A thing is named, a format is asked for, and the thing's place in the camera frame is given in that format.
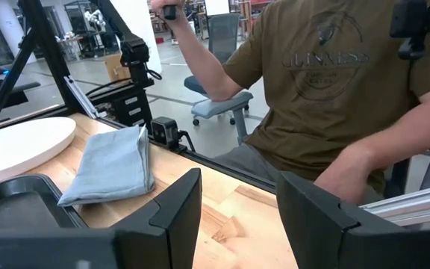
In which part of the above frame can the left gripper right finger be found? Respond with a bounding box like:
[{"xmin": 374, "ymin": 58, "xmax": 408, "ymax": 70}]
[{"xmin": 275, "ymin": 170, "xmax": 430, "ymax": 269}]

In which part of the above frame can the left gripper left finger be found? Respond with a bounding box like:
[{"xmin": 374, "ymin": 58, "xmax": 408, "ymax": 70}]
[{"xmin": 112, "ymin": 167, "xmax": 203, "ymax": 269}]

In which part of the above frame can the blue-grey cloth napkin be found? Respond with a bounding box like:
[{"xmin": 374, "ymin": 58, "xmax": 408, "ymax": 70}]
[{"xmin": 57, "ymin": 125, "xmax": 156, "ymax": 208}]

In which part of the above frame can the white round plate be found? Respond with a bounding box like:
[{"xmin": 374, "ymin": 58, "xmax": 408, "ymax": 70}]
[{"xmin": 0, "ymin": 116, "xmax": 77, "ymax": 188}]

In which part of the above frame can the black plastic tray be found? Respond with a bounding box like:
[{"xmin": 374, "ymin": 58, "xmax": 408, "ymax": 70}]
[{"xmin": 0, "ymin": 173, "xmax": 89, "ymax": 229}]

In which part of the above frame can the person's hand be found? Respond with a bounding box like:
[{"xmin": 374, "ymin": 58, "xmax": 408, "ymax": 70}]
[
  {"xmin": 314, "ymin": 143, "xmax": 379, "ymax": 205},
  {"xmin": 149, "ymin": 0, "xmax": 187, "ymax": 24}
]

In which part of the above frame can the person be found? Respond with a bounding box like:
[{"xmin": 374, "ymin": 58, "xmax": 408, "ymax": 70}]
[{"xmin": 149, "ymin": 0, "xmax": 430, "ymax": 205}]

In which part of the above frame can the black labelled base box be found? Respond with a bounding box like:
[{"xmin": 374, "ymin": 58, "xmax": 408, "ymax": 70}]
[{"xmin": 112, "ymin": 87, "xmax": 155, "ymax": 128}]

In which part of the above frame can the grey office chair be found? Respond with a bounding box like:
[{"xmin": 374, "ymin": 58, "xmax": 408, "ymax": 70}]
[{"xmin": 191, "ymin": 91, "xmax": 430, "ymax": 199}]

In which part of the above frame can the brown cardboard box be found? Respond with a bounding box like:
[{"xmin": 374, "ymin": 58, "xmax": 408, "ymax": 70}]
[{"xmin": 104, "ymin": 53, "xmax": 131, "ymax": 82}]

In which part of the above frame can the blue office chair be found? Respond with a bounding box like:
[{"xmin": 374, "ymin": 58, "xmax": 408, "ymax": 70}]
[{"xmin": 184, "ymin": 13, "xmax": 255, "ymax": 127}]

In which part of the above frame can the white cluttered table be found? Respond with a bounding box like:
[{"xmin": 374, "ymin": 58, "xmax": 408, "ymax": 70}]
[{"xmin": 56, "ymin": 31, "xmax": 84, "ymax": 63}]

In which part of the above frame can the white humanoid robot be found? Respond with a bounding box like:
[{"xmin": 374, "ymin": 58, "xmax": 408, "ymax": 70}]
[{"xmin": 83, "ymin": 9, "xmax": 107, "ymax": 34}]

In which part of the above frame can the silver aluminium rail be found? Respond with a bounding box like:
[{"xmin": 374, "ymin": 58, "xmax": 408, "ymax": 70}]
[{"xmin": 360, "ymin": 182, "xmax": 430, "ymax": 229}]

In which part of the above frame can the black camera cable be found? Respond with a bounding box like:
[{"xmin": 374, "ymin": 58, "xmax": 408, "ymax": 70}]
[{"xmin": 177, "ymin": 129, "xmax": 197, "ymax": 153}]

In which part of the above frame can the black rig frame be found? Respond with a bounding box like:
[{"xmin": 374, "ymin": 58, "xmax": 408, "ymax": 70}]
[{"xmin": 0, "ymin": 0, "xmax": 278, "ymax": 194}]

